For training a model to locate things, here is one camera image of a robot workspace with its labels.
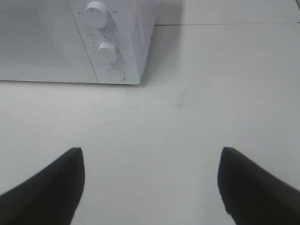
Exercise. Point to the white microwave oven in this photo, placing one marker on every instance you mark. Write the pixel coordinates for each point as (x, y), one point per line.
(130, 26)

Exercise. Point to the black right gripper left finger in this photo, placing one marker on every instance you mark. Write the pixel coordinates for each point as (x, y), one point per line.
(50, 197)

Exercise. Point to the round white door button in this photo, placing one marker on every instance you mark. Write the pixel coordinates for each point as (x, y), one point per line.
(116, 74)

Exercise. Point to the white microwave knob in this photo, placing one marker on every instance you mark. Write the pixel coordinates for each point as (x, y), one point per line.
(108, 51)
(96, 13)

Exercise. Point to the white microwave door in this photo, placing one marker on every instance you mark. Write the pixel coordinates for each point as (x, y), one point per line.
(40, 41)

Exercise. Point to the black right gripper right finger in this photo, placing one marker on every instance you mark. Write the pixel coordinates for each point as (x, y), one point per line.
(252, 195)

